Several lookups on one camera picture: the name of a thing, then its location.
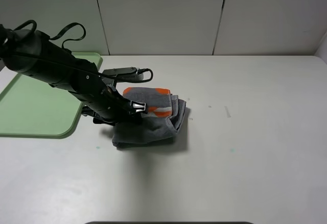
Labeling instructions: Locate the clear tape strip right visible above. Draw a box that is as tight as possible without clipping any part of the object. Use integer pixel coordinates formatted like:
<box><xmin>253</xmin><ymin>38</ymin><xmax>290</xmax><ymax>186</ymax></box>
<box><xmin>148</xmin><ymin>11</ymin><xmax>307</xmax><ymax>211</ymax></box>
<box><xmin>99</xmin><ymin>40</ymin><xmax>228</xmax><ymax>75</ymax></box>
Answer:
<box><xmin>224</xmin><ymin>106</ymin><xmax>231</xmax><ymax>118</ymax></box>

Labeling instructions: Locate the grey towel with orange pattern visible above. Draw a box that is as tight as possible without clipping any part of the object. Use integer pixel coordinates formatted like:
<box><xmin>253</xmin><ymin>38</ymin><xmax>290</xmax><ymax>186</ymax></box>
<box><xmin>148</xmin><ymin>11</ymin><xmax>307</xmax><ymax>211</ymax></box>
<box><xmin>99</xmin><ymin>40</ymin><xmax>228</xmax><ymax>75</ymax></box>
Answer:
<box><xmin>112</xmin><ymin>87</ymin><xmax>186</xmax><ymax>148</ymax></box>

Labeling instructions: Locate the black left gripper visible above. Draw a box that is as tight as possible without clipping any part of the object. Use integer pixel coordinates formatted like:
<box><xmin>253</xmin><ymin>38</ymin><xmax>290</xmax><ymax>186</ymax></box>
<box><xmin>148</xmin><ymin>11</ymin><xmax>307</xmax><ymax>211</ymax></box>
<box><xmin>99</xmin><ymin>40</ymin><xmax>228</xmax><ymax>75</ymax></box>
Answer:
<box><xmin>70</xmin><ymin>71</ymin><xmax>148</xmax><ymax>126</ymax></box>

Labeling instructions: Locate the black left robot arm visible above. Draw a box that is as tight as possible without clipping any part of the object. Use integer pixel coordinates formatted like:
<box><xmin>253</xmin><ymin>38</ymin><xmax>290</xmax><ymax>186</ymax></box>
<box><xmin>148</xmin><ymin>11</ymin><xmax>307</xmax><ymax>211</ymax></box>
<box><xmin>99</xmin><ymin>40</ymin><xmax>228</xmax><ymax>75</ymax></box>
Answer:
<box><xmin>1</xmin><ymin>20</ymin><xmax>151</xmax><ymax>126</ymax></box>

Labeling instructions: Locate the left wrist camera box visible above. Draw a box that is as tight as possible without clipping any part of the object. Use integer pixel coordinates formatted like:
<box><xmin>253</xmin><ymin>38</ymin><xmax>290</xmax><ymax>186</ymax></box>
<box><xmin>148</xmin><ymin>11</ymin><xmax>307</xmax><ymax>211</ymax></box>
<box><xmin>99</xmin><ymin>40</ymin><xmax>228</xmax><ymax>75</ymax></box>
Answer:
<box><xmin>102</xmin><ymin>67</ymin><xmax>144</xmax><ymax>81</ymax></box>

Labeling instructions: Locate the green plastic tray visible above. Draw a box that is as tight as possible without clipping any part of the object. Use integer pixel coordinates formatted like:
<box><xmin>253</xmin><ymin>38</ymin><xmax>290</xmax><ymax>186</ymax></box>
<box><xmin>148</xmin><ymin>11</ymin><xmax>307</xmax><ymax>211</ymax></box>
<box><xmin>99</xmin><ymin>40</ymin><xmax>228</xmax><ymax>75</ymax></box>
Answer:
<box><xmin>0</xmin><ymin>52</ymin><xmax>103</xmax><ymax>139</ymax></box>

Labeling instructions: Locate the black left camera cable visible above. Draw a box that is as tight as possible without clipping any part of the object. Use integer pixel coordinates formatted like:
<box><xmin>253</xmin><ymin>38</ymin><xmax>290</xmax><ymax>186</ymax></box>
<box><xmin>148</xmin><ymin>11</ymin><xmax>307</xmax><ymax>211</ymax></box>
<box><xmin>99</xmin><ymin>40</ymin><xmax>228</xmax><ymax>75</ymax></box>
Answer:
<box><xmin>0</xmin><ymin>19</ymin><xmax>154</xmax><ymax>84</ymax></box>

